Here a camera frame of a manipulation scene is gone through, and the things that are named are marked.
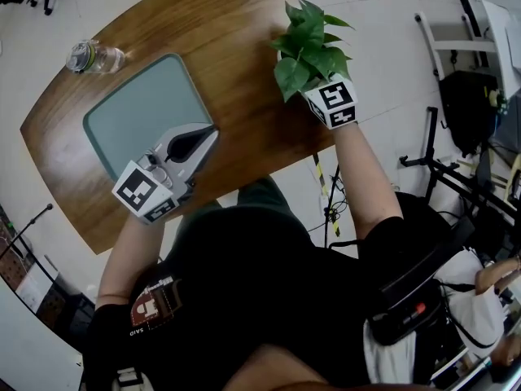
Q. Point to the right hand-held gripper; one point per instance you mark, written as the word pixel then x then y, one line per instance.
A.
pixel 334 100

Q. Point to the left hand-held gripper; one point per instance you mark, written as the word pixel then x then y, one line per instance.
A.
pixel 136 190

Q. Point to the small green potted plant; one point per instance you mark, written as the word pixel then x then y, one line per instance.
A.
pixel 309 47

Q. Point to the grey-green tray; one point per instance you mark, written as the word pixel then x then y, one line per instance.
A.
pixel 142 104

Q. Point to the person's left forearm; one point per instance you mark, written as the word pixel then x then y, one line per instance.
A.
pixel 126 259

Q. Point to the person's right forearm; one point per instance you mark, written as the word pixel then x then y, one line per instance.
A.
pixel 366 177

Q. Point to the person's dark green trousers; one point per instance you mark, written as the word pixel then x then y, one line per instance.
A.
pixel 260 196

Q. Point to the wooden table with metal legs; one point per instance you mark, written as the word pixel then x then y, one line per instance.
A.
pixel 228 55

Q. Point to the clear plastic water bottle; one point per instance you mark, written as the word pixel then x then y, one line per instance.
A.
pixel 95 57

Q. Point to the black bag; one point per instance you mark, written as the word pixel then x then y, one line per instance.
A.
pixel 468 108

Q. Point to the white desk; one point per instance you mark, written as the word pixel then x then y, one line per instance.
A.
pixel 460 45

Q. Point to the person's black t-shirt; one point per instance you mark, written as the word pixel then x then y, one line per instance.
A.
pixel 252 300

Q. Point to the black flat panel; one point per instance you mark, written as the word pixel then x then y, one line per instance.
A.
pixel 427 259

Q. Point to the black battery pack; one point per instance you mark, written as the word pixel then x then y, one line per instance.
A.
pixel 407 312

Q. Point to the person's chin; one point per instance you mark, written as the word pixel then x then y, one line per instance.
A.
pixel 277 369

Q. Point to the whiteboard on rolling stand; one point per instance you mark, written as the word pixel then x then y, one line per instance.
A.
pixel 24 340

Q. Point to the white cloth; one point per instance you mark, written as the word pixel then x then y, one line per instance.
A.
pixel 390 357

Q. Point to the black metal stand frame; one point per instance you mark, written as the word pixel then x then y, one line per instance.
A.
pixel 439 165

